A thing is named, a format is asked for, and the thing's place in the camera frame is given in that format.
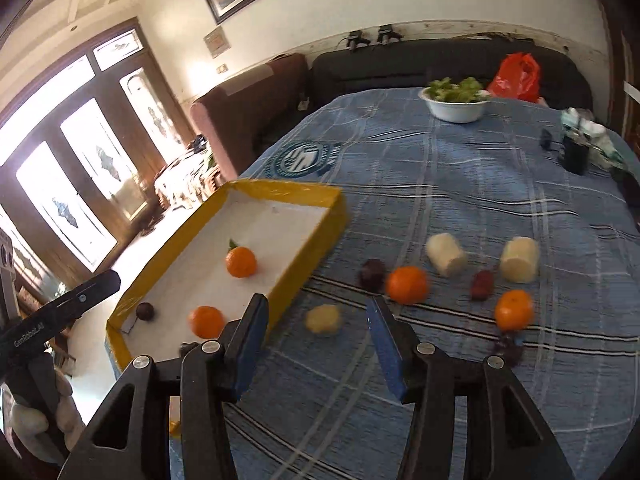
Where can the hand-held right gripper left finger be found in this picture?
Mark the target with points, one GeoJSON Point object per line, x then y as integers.
{"type": "Point", "coordinates": [248, 345]}

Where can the brown sofa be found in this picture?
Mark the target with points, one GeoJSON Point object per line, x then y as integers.
{"type": "Point", "coordinates": [240, 110]}

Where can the wooden cabinet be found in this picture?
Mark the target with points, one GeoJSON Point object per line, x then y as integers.
{"type": "Point", "coordinates": [627, 85]}

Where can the person's left hand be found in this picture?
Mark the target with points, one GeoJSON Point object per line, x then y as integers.
{"type": "Point", "coordinates": [29, 417]}

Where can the white bowl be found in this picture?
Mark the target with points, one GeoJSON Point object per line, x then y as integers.
{"type": "Point", "coordinates": [457, 111]}

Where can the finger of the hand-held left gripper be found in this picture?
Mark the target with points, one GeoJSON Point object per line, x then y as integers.
{"type": "Point", "coordinates": [85, 297]}

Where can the dark plum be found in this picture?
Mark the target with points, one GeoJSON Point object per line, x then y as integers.
{"type": "Point", "coordinates": [145, 311]}
{"type": "Point", "coordinates": [372, 274]}
{"type": "Point", "coordinates": [507, 347]}

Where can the red date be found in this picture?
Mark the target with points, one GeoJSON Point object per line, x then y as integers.
{"type": "Point", "coordinates": [481, 284]}

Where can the black bag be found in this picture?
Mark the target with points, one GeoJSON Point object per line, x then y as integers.
{"type": "Point", "coordinates": [197, 142]}

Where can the black sofa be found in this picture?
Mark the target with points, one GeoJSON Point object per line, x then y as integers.
{"type": "Point", "coordinates": [400, 65]}

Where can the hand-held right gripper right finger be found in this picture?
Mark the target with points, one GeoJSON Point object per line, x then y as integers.
{"type": "Point", "coordinates": [386, 355]}

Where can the yellow-rimmed cardboard tray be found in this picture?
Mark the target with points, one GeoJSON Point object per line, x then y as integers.
{"type": "Point", "coordinates": [225, 225]}

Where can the black box device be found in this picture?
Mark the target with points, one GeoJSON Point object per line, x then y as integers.
{"type": "Point", "coordinates": [574, 152]}

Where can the black clamp device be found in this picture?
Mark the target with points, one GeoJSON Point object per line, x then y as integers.
{"type": "Point", "coordinates": [387, 33]}
{"type": "Point", "coordinates": [356, 38]}

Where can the small black gadget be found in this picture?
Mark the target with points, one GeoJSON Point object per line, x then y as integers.
{"type": "Point", "coordinates": [546, 139]}

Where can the blue plaid tablecloth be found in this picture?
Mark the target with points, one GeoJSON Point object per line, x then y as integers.
{"type": "Point", "coordinates": [450, 185]}

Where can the wooden glass-panel door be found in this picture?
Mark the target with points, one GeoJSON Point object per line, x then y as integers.
{"type": "Point", "coordinates": [155, 110]}

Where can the red plastic bag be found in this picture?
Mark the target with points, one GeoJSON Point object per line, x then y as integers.
{"type": "Point", "coordinates": [515, 77]}

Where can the wall plaque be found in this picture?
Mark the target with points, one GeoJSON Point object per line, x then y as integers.
{"type": "Point", "coordinates": [216, 42]}

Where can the patterned covered couch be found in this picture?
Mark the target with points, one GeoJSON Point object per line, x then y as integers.
{"type": "Point", "coordinates": [180, 180]}

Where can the green leafy vegetables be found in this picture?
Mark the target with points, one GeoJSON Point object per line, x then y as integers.
{"type": "Point", "coordinates": [450, 91]}

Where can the orange with leaf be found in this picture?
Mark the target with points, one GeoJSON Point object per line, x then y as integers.
{"type": "Point", "coordinates": [240, 261]}

